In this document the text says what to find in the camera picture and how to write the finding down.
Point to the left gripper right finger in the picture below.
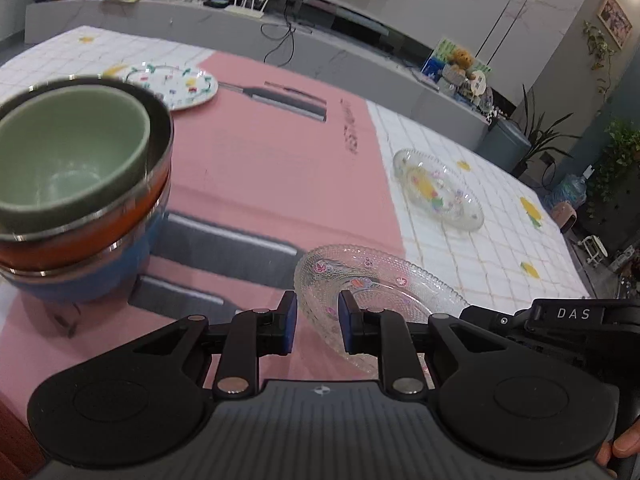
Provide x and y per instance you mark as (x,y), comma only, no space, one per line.
(383,334)

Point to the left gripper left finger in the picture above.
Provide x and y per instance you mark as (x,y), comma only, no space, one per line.
(250,336)

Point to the large clear glass plate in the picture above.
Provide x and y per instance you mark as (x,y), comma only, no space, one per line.
(377,280)

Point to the blue steel bowl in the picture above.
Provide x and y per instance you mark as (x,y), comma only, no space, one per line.
(96,276)

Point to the white painted ceramic plate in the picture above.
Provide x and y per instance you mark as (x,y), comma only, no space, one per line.
(178,87)

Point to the green ceramic bowl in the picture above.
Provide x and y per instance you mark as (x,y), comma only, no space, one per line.
(69,152)

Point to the person's hand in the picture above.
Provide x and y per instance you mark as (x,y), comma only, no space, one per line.
(626,445)

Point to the pink stool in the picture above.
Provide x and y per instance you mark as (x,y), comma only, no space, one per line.
(564,215)

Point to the water bottle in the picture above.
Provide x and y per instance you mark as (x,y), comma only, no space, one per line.
(572,189)

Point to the small clear glass plate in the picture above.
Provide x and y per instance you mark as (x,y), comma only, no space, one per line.
(438,190)

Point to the checkered lemon tablecloth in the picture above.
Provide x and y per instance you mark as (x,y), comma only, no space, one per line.
(270,166)

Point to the right corner potted plant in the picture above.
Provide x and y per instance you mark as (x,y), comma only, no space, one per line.
(541,137)

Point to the grey trash bin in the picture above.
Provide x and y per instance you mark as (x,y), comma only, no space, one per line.
(504,145)

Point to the teddy bear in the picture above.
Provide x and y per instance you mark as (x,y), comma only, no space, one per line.
(461,61)

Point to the white wifi router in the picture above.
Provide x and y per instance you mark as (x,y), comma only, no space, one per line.
(247,0)

